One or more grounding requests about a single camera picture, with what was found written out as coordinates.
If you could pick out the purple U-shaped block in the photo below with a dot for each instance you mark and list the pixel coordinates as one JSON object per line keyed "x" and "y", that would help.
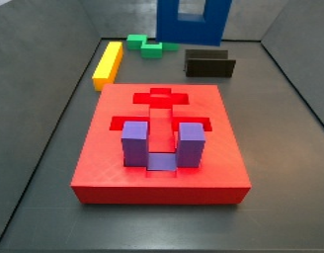
{"x": 158, "y": 149}

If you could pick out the blue U-shaped block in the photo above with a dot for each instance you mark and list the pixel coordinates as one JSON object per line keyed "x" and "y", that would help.
{"x": 192, "y": 28}

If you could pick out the red board with slots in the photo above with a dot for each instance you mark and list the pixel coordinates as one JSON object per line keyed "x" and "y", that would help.
{"x": 103, "y": 181}

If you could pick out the yellow long block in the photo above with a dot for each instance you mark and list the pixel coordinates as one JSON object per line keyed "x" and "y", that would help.
{"x": 106, "y": 68}

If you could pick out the green zigzag block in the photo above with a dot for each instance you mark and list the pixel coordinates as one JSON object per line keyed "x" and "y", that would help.
{"x": 149, "y": 50}

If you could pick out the black metal bracket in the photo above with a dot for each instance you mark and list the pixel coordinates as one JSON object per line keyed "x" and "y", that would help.
{"x": 208, "y": 63}

